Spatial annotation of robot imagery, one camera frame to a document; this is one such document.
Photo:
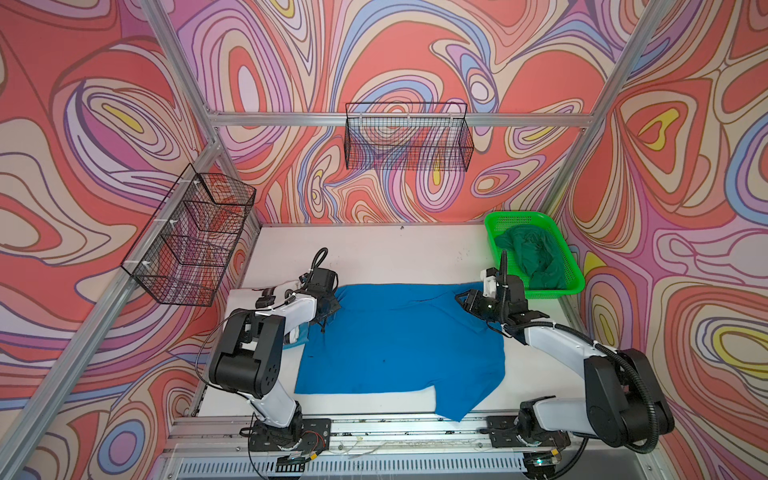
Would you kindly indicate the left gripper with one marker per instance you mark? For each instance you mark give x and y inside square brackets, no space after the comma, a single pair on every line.
[334,301]

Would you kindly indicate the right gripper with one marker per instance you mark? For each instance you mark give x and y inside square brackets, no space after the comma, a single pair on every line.
[467,305]

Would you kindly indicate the blue t-shirt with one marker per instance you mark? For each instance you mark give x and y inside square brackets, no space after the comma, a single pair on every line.
[393,338]

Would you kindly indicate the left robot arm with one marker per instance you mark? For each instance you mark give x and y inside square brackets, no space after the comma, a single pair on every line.
[248,356]

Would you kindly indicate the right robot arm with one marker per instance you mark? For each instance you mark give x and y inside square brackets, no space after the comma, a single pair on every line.
[622,405]

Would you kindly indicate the green plastic basket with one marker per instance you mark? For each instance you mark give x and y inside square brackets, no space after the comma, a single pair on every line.
[497,222]

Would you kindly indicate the dark green t-shirt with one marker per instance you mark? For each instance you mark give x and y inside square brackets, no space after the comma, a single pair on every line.
[537,254]

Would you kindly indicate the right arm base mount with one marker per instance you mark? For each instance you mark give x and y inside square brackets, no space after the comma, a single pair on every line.
[507,431]

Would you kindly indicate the black wire basket left wall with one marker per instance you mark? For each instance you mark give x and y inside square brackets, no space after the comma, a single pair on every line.
[182,254]

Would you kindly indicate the black wire basket wall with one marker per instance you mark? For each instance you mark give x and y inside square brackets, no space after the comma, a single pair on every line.
[440,144]
[182,254]

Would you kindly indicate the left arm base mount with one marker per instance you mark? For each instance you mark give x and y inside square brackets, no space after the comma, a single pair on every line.
[291,435]

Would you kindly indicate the black wire basket back wall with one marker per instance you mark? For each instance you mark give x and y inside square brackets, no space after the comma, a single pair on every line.
[440,144]

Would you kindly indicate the aluminium frame left post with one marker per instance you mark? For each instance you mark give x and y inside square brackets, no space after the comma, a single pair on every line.
[103,124]

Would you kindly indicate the aluminium frame post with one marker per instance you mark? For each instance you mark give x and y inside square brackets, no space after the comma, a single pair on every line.
[103,124]
[647,25]

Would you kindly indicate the aluminium frame back bar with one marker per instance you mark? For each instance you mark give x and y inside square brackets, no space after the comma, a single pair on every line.
[220,119]

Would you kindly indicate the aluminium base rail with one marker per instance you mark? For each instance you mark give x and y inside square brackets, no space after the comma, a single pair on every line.
[394,446]

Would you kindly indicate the aluminium frame right post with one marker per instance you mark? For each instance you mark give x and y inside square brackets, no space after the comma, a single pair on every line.
[647,25]

